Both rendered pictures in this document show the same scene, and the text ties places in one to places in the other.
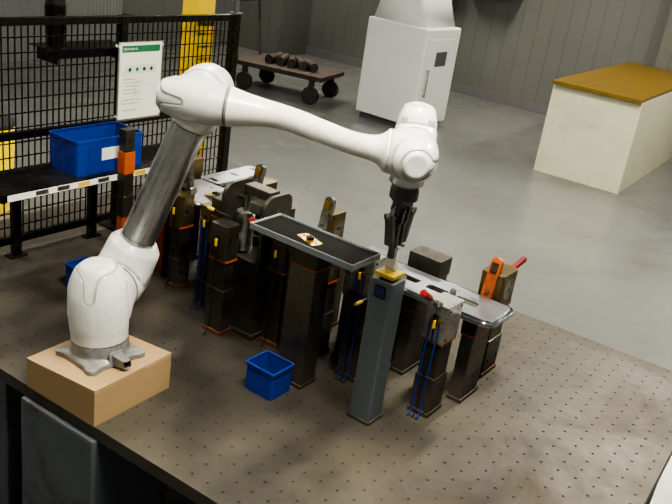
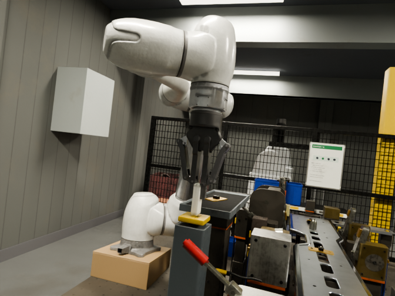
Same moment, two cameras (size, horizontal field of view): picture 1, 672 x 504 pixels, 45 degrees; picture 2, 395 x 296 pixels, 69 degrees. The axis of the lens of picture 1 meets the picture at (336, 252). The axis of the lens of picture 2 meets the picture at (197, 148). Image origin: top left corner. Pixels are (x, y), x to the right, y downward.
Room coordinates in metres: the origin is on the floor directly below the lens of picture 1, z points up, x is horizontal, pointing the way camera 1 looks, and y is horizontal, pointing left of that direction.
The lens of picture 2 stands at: (1.81, -0.78, 1.31)
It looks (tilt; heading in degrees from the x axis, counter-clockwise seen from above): 0 degrees down; 74
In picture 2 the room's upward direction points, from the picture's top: 6 degrees clockwise
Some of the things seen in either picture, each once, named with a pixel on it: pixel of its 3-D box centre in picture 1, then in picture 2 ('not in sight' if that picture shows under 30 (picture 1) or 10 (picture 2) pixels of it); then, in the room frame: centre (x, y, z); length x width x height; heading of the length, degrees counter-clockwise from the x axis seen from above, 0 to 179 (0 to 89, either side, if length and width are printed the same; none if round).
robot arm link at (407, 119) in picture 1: (415, 134); (208, 52); (1.99, -0.15, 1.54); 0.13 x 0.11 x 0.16; 0
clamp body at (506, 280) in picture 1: (490, 318); not in sight; (2.40, -0.53, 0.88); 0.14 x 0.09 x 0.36; 147
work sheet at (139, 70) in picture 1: (138, 80); (324, 165); (3.20, 0.87, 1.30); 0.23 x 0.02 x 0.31; 147
